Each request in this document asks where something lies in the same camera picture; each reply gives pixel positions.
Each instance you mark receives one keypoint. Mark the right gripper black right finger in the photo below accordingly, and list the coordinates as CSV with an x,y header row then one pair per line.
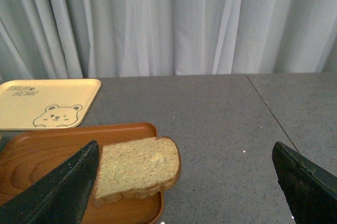
x,y
310,190

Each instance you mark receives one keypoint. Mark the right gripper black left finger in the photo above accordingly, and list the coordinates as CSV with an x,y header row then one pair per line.
x,y
61,196

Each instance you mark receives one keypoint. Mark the bread slice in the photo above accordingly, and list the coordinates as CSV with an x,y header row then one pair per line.
x,y
136,169

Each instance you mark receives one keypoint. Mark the yellow bear tray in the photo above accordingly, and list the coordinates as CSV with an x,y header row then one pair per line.
x,y
46,104

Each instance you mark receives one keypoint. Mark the white curtain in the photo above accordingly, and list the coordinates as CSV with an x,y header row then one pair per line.
x,y
56,39

